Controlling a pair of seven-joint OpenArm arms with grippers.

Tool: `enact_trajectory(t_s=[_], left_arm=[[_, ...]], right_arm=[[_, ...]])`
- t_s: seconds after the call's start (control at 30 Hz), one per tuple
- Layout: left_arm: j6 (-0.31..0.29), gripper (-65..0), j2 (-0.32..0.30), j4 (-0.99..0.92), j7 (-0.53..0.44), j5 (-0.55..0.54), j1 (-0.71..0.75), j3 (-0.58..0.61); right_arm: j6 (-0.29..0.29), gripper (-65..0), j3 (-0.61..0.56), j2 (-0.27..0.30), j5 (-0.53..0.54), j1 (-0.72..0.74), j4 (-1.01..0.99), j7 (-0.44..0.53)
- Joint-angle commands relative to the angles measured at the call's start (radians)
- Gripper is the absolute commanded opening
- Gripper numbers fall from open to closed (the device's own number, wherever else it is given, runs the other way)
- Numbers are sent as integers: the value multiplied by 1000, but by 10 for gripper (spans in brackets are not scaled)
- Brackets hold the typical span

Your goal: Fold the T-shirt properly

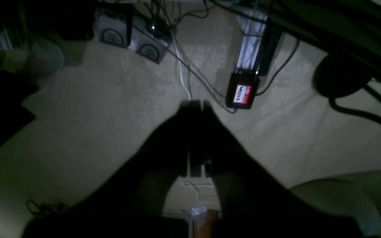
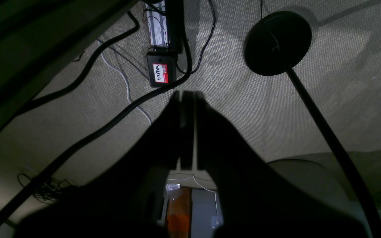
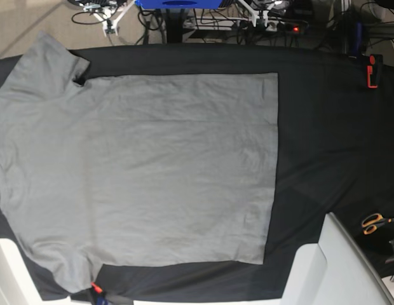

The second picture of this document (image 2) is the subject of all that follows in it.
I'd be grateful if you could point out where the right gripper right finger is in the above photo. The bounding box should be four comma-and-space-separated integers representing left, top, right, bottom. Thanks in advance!
195, 91, 273, 205

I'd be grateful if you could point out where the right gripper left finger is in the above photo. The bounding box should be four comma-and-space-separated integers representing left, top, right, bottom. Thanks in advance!
88, 91, 181, 199

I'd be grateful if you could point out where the black box with name sticker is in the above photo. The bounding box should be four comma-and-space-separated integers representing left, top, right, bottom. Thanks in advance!
146, 51, 177, 88

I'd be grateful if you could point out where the round black lamp base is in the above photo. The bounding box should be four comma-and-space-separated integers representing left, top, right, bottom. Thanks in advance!
242, 11, 313, 76

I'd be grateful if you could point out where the dark table edge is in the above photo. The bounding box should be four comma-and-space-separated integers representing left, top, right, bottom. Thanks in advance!
0, 0, 137, 131

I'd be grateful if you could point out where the thin black cable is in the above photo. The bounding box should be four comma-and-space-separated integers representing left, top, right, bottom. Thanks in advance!
177, 0, 216, 74

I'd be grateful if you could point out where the white cable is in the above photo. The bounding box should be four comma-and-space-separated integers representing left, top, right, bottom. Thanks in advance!
97, 39, 152, 125

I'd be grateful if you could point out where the thick black cable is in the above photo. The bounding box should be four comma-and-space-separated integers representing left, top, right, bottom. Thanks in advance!
0, 0, 192, 238

